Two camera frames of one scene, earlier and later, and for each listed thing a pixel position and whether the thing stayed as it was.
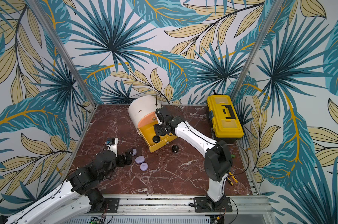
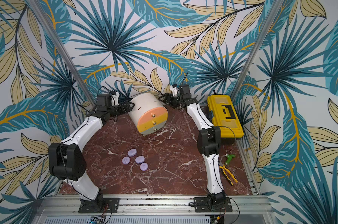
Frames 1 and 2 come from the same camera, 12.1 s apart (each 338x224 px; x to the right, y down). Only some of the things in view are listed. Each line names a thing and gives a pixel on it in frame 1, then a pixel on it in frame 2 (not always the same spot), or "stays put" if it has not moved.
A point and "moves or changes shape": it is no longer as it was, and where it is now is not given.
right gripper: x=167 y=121 → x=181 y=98
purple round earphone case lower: x=144 y=166 stays put
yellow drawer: x=147 y=132 moves or changes shape
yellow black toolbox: x=226 y=123 stays put
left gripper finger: x=128 y=155 → x=128 y=106
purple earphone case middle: x=140 y=159 stays put
